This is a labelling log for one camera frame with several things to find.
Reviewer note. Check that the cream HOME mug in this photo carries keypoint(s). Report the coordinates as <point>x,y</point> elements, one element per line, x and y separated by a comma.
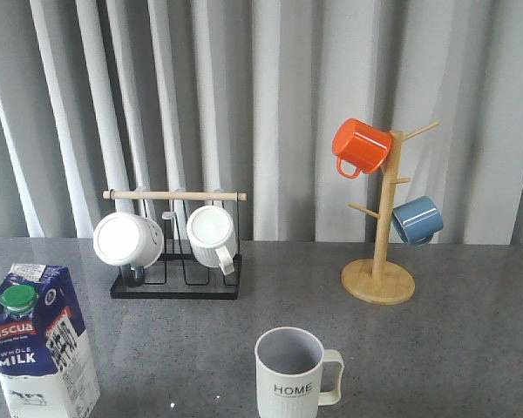
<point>289,369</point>

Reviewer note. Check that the blue white Pascual milk carton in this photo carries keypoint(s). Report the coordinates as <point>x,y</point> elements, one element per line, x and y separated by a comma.
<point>46,364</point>

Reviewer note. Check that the white ribbed mug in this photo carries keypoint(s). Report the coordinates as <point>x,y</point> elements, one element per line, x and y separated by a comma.
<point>210,230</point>

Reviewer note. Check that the black metal mug rack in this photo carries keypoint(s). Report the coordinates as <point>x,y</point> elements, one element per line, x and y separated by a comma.
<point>177,274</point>

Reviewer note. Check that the orange enamel mug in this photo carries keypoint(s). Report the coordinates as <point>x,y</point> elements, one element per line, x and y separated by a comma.
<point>359,147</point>

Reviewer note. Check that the white smooth mug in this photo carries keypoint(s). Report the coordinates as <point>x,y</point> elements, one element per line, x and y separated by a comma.
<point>129,241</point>

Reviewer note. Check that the wooden mug tree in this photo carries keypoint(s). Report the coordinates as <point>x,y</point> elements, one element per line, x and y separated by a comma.
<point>377,280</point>

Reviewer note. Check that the blue enamel mug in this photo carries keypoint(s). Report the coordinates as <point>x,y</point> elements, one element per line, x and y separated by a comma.
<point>417,221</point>

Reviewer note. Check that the grey pleated curtain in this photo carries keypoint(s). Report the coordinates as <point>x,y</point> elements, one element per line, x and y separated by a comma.
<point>246,96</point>

